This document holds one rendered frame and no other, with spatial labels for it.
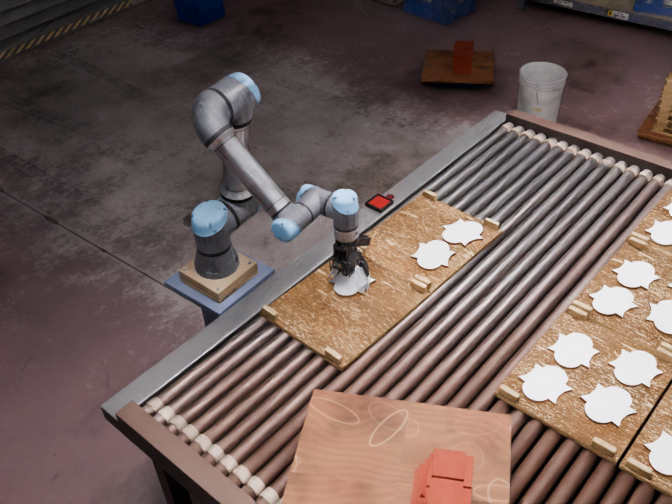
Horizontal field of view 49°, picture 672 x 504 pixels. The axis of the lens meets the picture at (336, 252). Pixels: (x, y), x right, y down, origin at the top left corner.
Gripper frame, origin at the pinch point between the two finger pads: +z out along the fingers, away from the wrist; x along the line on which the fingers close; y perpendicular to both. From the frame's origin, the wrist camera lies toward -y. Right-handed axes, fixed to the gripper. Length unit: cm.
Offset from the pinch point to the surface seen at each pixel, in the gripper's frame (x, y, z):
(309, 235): -94, -111, 95
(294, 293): -13.8, 12.7, 0.8
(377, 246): -1.5, -20.1, 0.8
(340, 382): 16.5, 35.9, 2.6
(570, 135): 35, -117, 0
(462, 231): 21.1, -39.6, -0.2
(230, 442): 1, 67, 3
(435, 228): 11.7, -38.2, 0.9
